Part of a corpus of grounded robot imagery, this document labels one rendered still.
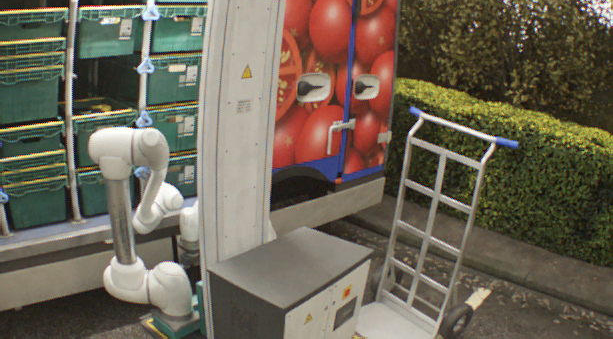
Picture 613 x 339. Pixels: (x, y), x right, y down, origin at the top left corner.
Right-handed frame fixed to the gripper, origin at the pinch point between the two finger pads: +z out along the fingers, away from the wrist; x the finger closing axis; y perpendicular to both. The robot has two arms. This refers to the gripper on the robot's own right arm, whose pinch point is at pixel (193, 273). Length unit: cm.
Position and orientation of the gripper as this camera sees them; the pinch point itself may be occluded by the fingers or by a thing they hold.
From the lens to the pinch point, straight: 243.0
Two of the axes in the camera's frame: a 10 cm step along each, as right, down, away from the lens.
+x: 5.9, -1.5, 8.0
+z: -0.8, 9.7, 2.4
